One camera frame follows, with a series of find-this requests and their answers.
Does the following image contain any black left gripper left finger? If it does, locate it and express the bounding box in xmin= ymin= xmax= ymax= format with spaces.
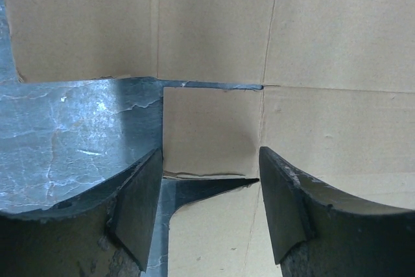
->
xmin=1 ymin=149 xmax=163 ymax=276

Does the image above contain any cardboard box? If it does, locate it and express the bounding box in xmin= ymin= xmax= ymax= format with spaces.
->
xmin=1 ymin=0 xmax=414 ymax=276

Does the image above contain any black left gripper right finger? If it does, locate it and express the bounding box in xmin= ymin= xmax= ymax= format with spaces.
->
xmin=259 ymin=147 xmax=414 ymax=276

